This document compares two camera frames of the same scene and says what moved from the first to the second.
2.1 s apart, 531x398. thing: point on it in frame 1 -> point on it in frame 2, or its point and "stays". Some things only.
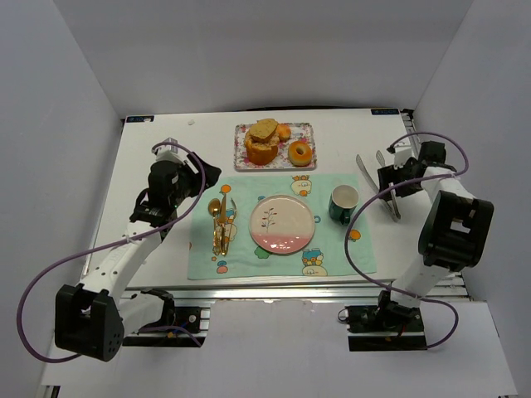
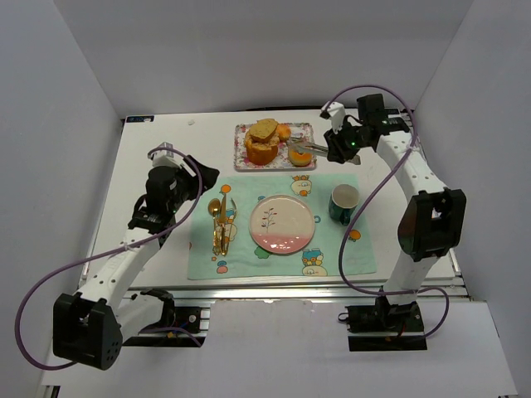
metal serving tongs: [397, 217] -> [318, 150]
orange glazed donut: [299, 160] stays
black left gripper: [198, 177] stays
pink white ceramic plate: [282, 224] stays
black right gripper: [390, 181] -> [337, 146]
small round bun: [284, 132] stays
